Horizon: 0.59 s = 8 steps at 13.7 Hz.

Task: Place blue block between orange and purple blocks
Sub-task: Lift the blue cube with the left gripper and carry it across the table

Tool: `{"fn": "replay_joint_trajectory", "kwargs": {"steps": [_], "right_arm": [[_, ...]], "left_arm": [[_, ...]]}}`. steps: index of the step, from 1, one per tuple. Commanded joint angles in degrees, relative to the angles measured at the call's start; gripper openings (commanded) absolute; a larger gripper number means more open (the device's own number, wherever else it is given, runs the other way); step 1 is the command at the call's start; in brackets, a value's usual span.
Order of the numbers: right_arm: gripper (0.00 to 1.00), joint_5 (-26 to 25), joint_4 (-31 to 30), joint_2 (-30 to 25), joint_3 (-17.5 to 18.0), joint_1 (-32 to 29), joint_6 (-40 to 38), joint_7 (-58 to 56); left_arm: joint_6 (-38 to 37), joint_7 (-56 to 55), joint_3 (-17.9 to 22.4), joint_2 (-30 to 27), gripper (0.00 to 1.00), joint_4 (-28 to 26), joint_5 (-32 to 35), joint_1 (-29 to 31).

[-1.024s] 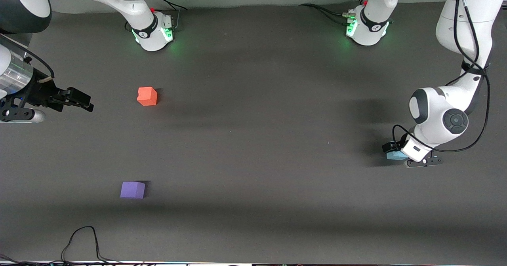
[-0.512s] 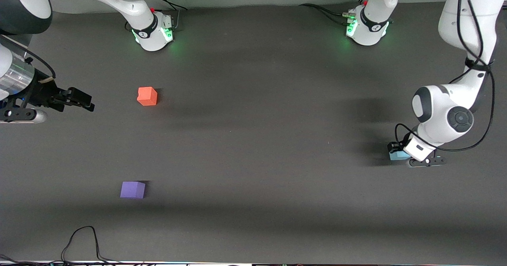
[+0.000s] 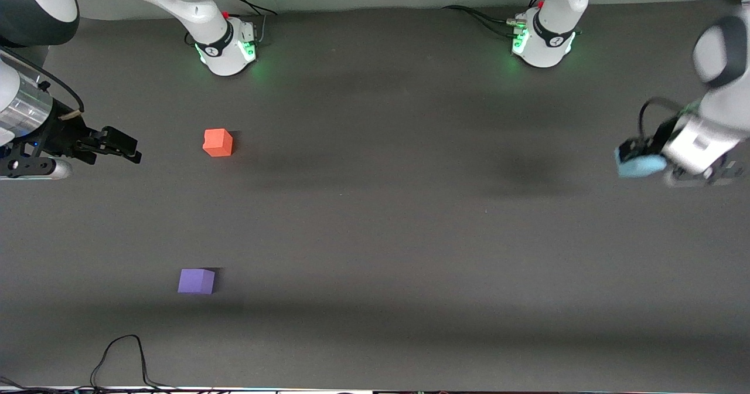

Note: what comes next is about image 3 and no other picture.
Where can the orange block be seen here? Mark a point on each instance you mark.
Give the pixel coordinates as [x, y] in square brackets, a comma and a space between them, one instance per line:
[217, 143]

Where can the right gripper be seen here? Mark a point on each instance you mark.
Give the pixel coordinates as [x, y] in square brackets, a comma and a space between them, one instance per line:
[63, 134]

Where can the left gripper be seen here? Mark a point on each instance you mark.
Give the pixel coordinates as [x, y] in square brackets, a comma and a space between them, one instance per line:
[661, 136]

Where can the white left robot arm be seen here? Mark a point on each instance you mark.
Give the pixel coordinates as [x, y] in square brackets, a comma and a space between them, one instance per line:
[551, 42]

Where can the purple block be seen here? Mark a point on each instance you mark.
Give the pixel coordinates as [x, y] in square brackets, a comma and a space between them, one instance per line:
[195, 281]

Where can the light blue block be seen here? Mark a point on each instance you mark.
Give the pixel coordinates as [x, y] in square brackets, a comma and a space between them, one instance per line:
[641, 166]

